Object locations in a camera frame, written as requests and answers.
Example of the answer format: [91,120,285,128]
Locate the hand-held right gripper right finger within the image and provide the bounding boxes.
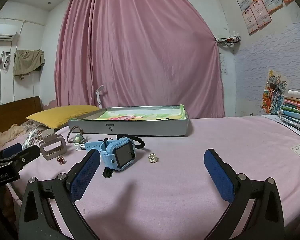
[203,149,286,240]

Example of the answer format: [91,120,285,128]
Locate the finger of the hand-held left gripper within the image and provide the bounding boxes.
[1,143,23,158]
[14,145,41,167]

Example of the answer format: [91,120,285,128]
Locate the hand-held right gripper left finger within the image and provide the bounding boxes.
[18,150,102,240]

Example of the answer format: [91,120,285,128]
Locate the taupe hair claw clip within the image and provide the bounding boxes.
[39,129,67,161]

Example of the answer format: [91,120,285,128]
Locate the blue smartwatch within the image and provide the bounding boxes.
[84,137,137,173]

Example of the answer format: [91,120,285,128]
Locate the grey box with colourful lining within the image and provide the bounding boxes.
[68,104,190,137]

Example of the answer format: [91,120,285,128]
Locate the black braided hair tie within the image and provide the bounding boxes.
[116,134,145,150]

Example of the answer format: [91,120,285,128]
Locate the beige quilt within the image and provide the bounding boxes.
[0,120,38,149]

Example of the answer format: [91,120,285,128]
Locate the floral pillow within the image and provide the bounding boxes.
[21,126,49,150]

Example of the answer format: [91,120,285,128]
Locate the wooden headboard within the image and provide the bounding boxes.
[0,96,43,133]

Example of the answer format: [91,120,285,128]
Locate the yellow pillow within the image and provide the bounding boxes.
[26,105,102,130]

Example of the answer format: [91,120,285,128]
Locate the pink bed sheet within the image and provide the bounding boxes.
[7,116,300,240]

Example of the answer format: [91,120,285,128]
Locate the white desk lamp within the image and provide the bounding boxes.
[95,85,108,109]

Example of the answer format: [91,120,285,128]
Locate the loose white papers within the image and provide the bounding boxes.
[261,114,300,140]

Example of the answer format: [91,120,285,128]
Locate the khaki hanging cloth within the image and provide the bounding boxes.
[13,49,45,77]

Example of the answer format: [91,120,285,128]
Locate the stack of books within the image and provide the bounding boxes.
[277,90,300,128]

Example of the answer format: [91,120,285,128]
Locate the white air conditioner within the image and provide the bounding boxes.
[0,32,17,43]

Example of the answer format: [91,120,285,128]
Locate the pink curtain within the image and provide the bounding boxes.
[54,0,227,118]

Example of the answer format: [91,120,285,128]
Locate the green charm with brown cord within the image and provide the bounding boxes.
[67,126,88,151]

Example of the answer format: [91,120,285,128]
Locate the wall photos cluster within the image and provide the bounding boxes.
[0,51,11,73]

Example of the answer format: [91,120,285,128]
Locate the colourful figure wall sticker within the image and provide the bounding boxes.
[261,70,290,115]

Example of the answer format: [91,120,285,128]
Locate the wire wall rack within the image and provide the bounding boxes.
[215,34,242,47]

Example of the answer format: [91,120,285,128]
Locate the group of wall certificates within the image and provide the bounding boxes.
[232,0,294,35]

